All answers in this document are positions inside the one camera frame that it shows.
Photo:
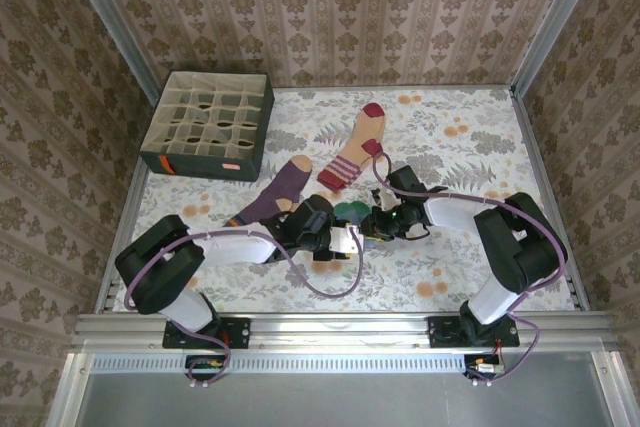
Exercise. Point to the aluminium frame cross rail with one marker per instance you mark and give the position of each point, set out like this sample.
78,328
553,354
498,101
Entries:
340,329

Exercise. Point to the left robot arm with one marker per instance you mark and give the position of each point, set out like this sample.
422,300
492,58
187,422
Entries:
160,267

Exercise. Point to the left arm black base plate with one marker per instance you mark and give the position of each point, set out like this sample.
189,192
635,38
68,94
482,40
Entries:
240,334

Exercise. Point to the aluminium frame post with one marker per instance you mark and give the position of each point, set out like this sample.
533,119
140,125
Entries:
114,22
555,22

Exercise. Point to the teal sock with green toe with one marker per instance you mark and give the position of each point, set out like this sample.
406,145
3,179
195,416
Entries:
352,211

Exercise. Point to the grey metal panel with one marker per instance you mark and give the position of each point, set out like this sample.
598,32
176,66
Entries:
340,402

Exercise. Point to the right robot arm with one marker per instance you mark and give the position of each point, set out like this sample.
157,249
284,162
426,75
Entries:
515,247

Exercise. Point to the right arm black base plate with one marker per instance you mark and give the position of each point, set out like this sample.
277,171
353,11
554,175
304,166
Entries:
442,334

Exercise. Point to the tan sock with maroon toe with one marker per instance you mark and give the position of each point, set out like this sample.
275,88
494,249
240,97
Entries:
367,129

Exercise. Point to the purple sock with tan toe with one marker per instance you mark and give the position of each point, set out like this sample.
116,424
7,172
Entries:
282,187

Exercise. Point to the dark fabric sock organizer box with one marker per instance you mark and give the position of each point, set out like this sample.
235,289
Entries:
200,167

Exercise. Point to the floral tablecloth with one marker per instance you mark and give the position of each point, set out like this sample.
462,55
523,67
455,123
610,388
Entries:
260,292

